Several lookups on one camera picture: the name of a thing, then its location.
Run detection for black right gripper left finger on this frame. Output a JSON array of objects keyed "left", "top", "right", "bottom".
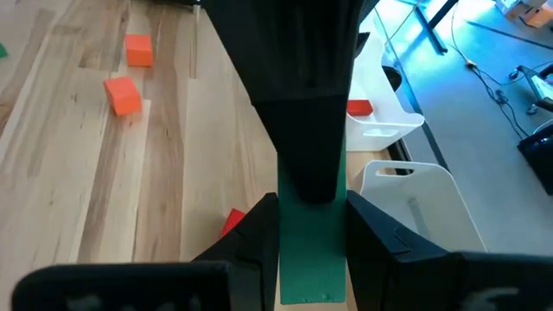
[{"left": 194, "top": 192, "right": 281, "bottom": 311}]

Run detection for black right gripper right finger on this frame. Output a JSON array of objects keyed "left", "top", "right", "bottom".
[{"left": 345, "top": 189, "right": 454, "bottom": 311}]

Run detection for orange wooden cube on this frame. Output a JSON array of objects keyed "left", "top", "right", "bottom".
[
  {"left": 102, "top": 76, "right": 143, "bottom": 117},
  {"left": 124, "top": 33, "right": 155, "bottom": 68}
]

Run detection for white plastic bin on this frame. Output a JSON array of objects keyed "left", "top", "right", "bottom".
[{"left": 345, "top": 32, "right": 427, "bottom": 153}]

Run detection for black aluminium table frame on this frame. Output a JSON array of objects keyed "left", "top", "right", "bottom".
[{"left": 386, "top": 120, "right": 453, "bottom": 176}]

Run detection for red wooden block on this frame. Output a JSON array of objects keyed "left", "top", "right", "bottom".
[
  {"left": 346, "top": 98, "right": 375, "bottom": 117},
  {"left": 220, "top": 207, "right": 247, "bottom": 238}
]

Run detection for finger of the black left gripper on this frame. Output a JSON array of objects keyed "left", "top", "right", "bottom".
[{"left": 201, "top": 0, "right": 365, "bottom": 206}]

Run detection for black equipment case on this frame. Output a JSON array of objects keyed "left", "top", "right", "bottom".
[{"left": 517, "top": 124, "right": 553, "bottom": 195}]

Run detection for brown cardboard box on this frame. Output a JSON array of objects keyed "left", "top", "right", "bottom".
[{"left": 520, "top": 2, "right": 553, "bottom": 29}]

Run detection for grey plastic bin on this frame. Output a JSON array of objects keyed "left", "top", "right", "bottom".
[{"left": 358, "top": 159, "right": 489, "bottom": 254}]

